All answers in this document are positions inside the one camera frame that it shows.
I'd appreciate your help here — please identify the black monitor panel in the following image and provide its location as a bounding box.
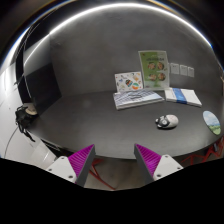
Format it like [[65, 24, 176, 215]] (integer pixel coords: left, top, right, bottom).
[[23, 63, 62, 115]]

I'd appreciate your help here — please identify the white wall socket left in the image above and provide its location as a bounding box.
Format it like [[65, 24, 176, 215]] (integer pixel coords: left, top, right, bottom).
[[170, 63, 180, 74]]

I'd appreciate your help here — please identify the white blue book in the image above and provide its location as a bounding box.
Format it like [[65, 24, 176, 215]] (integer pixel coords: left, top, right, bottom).
[[165, 88, 202, 107]]

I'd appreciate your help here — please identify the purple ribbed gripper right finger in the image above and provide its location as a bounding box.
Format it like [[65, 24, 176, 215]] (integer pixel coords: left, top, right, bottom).
[[134, 144, 182, 182]]

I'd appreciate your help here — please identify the white wall socket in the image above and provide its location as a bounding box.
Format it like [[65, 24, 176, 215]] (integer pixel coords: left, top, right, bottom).
[[188, 67, 194, 77], [180, 65, 188, 76], [170, 63, 180, 74]]

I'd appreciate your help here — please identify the white wall socket middle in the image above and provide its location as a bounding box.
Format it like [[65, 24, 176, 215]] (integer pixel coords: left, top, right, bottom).
[[180, 65, 188, 76]]

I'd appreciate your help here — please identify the black bag with cables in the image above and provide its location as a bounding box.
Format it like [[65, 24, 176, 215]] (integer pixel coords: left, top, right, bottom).
[[15, 106, 36, 142]]

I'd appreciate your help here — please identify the green food poster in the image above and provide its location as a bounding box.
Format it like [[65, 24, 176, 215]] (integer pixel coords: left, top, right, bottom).
[[139, 50, 170, 90]]

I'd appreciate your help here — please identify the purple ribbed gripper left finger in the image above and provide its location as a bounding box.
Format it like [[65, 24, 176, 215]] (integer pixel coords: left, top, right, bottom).
[[47, 144, 95, 184]]

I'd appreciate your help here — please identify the white grey computer mouse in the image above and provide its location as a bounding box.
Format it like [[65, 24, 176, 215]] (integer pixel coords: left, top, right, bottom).
[[155, 114, 179, 129]]

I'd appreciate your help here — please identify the grey striped book stack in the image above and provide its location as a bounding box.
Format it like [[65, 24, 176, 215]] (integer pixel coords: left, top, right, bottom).
[[113, 90, 164, 110]]

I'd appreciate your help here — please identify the colourful sticker card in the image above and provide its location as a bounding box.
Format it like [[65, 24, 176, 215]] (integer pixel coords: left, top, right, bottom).
[[115, 72, 143, 92]]

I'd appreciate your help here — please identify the white wall socket right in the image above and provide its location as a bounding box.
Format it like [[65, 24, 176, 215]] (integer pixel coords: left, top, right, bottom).
[[188, 67, 194, 77]]

